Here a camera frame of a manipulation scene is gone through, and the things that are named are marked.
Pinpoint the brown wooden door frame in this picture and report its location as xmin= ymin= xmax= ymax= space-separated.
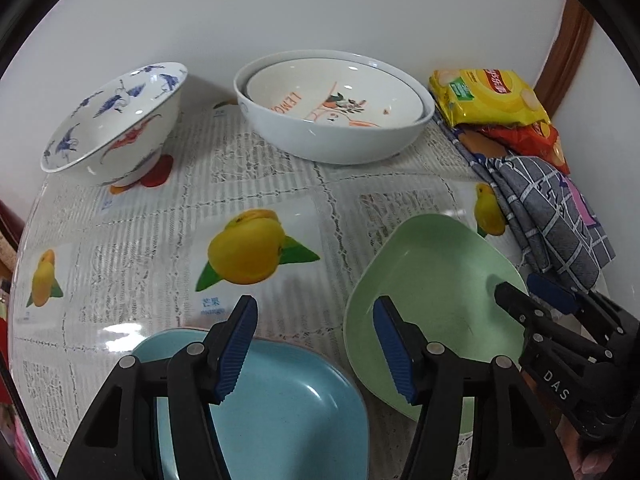
xmin=532 ymin=0 xmax=596 ymax=121

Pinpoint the grey checked cloth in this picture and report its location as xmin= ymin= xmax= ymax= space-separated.
xmin=432 ymin=110 xmax=617 ymax=291

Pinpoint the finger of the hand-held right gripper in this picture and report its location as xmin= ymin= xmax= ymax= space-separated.
xmin=494 ymin=281 xmax=553 ymax=343
xmin=526 ymin=272 xmax=640 ymax=346

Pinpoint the pink paper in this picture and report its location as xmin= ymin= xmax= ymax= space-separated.
xmin=565 ymin=175 xmax=598 ymax=226

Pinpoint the person's right hand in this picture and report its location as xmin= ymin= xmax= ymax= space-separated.
xmin=555 ymin=412 xmax=623 ymax=480

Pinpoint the fruit print lace tablecloth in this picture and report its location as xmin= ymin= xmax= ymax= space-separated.
xmin=10 ymin=95 xmax=616 ymax=480

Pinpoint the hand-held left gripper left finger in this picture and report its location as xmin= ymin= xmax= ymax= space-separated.
xmin=56 ymin=294 xmax=260 ymax=480

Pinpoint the green plate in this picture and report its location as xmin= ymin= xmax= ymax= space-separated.
xmin=343 ymin=213 xmax=531 ymax=433

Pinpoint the blue crane pattern bowl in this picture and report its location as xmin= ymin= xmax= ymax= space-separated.
xmin=40 ymin=61 xmax=188 ymax=187

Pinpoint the light blue plate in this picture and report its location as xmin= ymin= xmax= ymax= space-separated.
xmin=131 ymin=329 xmax=370 ymax=480

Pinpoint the large white bowl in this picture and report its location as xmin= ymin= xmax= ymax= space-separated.
xmin=233 ymin=50 xmax=437 ymax=165

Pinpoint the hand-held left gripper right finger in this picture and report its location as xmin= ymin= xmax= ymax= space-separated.
xmin=372 ymin=295 xmax=581 ymax=480

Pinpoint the red chip bag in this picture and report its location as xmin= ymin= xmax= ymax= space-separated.
xmin=467 ymin=121 xmax=571 ymax=176

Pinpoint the yellow chip bag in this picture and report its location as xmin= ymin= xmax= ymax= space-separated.
xmin=428 ymin=68 xmax=552 ymax=128

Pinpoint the white bowl with orange print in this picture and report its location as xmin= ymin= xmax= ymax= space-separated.
xmin=243 ymin=58 xmax=425 ymax=129

